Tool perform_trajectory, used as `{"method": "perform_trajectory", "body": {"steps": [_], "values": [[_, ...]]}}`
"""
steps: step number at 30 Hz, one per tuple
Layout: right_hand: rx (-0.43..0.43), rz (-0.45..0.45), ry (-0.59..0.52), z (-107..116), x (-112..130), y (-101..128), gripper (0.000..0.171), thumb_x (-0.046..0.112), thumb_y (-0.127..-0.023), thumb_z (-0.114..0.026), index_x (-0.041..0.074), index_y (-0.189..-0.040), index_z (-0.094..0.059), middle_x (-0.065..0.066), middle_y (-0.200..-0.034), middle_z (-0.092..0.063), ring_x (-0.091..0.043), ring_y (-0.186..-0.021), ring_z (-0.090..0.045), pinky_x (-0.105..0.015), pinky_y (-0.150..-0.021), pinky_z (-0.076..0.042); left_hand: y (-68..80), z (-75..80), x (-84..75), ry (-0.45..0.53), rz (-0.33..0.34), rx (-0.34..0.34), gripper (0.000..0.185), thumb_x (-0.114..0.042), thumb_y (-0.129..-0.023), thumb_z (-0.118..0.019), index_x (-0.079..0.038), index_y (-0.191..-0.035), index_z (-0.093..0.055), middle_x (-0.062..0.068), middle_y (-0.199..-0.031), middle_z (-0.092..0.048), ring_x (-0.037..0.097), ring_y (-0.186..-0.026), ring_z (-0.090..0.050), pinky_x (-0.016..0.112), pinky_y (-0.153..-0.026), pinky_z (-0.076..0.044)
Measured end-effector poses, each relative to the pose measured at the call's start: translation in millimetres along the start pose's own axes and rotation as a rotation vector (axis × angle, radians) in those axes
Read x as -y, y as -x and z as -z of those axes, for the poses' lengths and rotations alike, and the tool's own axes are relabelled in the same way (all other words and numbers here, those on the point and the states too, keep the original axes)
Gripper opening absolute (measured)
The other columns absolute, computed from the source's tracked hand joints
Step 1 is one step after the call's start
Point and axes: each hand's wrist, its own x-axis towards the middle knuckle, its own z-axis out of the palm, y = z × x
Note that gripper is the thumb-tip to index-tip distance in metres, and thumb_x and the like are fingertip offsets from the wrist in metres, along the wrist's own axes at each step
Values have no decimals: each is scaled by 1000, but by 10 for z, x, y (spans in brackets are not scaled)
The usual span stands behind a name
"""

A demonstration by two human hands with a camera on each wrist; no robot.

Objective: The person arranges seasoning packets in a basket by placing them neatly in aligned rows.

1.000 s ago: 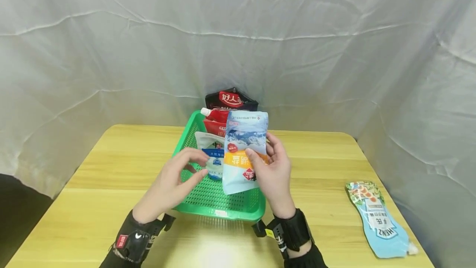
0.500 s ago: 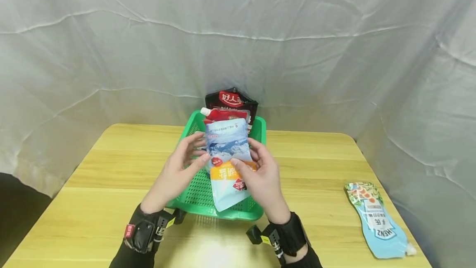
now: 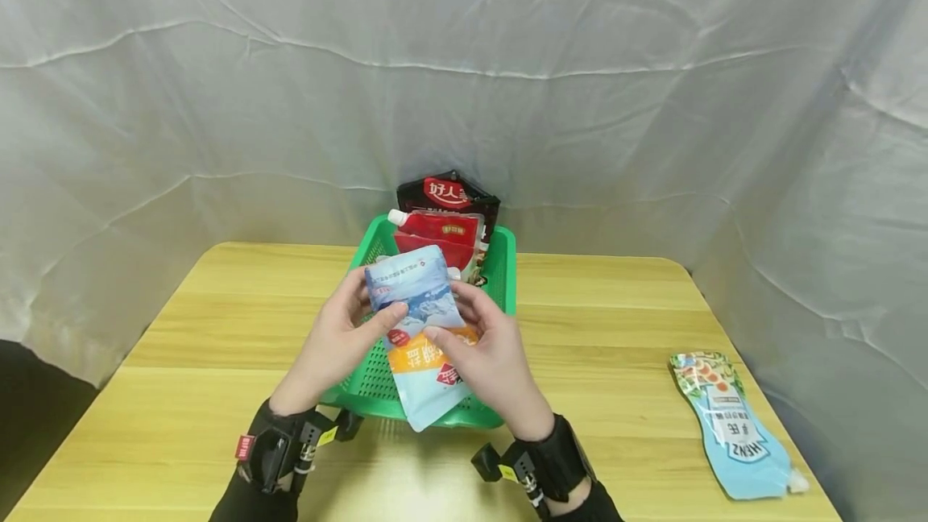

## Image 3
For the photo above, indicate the person's left hand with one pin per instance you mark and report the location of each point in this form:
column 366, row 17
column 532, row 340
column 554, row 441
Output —
column 330, row 353

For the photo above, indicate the person's right hand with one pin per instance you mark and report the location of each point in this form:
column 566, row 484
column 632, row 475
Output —
column 496, row 369

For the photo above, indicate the person's left fingers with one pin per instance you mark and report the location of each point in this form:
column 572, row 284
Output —
column 357, row 288

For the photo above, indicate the person's right thumb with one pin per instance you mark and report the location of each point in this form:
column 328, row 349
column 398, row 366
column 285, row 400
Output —
column 446, row 338

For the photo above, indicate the person's left thumb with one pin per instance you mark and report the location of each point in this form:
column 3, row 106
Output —
column 386, row 321

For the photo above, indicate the person's right index finger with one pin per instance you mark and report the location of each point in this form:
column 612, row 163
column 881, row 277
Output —
column 467, row 300

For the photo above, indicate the blue and orange salt pouch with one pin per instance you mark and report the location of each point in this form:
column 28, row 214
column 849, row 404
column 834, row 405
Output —
column 424, row 345

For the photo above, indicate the person's right forearm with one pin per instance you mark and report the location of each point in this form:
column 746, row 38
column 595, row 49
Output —
column 587, row 506

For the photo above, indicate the person's left forearm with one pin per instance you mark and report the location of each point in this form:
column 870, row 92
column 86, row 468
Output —
column 254, row 502

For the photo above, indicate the green plastic basket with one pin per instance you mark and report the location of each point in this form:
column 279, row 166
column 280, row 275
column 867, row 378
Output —
column 500, row 280

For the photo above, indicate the red spouted sauce pouch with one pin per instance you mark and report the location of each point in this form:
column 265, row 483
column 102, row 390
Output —
column 442, row 236

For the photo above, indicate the black and red snack bag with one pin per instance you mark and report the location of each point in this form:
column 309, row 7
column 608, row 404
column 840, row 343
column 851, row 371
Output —
column 449, row 193

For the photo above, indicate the black wrist band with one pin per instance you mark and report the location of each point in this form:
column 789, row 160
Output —
column 540, row 466
column 290, row 445

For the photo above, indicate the light blue spouted sauce pouch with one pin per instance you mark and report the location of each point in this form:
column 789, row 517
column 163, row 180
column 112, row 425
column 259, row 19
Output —
column 732, row 425

